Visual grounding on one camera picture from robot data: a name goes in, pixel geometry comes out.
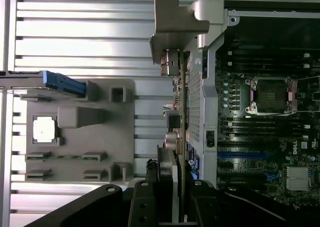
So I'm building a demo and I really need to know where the blue expansion slot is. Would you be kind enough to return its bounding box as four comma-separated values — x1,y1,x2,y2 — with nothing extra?
217,150,270,161

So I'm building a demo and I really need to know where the grey parts rack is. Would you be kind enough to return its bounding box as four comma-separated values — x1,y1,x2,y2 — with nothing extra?
19,78,137,188

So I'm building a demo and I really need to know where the green RAM stick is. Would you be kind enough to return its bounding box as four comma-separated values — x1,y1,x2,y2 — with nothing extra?
26,154,106,162

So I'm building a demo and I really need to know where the green motherboard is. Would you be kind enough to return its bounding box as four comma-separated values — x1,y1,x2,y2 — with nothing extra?
216,36,320,208

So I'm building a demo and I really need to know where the silver chipset heatsink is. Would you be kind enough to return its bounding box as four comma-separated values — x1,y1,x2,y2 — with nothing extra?
286,165,313,191

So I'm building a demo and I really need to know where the open grey PC case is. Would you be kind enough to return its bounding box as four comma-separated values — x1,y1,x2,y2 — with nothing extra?
184,0,320,210

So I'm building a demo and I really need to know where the silver CPU chip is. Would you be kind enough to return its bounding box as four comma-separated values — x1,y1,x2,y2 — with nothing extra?
32,116,57,144

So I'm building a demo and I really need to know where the CPU socket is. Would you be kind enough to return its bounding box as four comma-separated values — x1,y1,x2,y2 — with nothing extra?
244,75,300,116

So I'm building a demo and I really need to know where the hard disk with blue carrier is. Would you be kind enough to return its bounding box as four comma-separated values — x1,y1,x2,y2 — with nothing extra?
0,70,87,98

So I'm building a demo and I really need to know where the CPU socket locking lever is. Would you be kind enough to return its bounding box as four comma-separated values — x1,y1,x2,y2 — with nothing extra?
293,75,320,82

